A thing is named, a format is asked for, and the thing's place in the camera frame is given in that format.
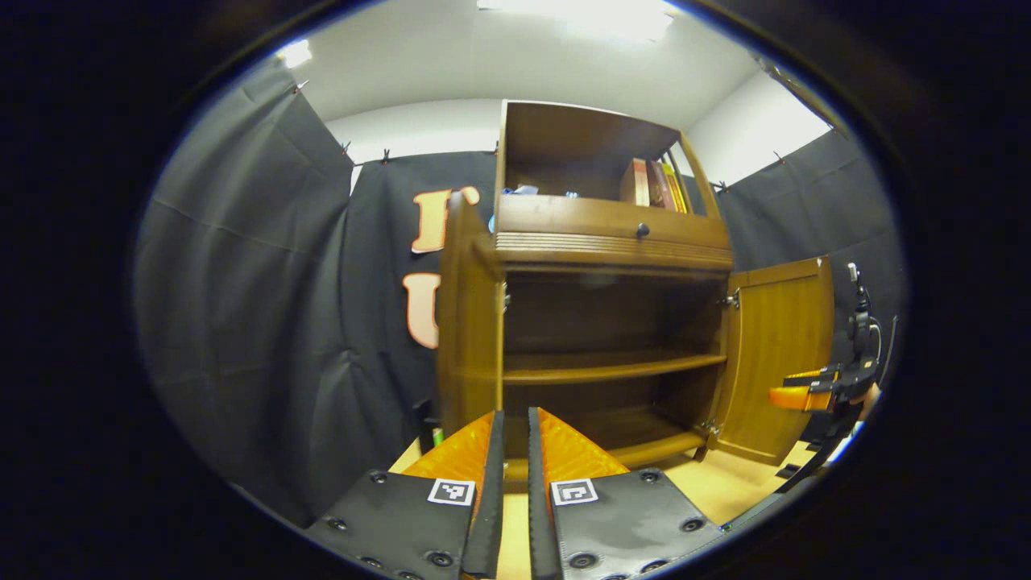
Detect wide ceiling light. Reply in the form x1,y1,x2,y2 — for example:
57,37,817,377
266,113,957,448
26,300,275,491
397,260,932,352
475,0,677,41

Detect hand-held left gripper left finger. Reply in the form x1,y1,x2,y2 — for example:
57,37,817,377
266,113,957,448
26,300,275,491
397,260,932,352
304,411,506,580

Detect wooden cabinet shelf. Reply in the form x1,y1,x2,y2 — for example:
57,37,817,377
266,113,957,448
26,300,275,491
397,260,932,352
503,352,728,386

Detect wooden cabinet drawer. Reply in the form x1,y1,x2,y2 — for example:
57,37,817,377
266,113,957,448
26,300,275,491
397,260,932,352
493,193,734,272

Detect wooden cabinet door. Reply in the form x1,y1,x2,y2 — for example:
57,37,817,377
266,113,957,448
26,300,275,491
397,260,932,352
437,191,507,440
709,256,836,468

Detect brown book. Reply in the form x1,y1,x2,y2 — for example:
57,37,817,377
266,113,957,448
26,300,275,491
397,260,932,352
647,160,676,212

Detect wooden double-door shoe cabinet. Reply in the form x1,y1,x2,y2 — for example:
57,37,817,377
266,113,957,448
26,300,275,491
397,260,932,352
437,99,836,484

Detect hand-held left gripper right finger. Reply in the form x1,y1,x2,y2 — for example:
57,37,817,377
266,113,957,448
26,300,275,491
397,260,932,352
528,407,723,580

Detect black strap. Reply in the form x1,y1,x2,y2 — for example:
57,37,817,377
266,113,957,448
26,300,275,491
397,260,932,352
776,419,859,494

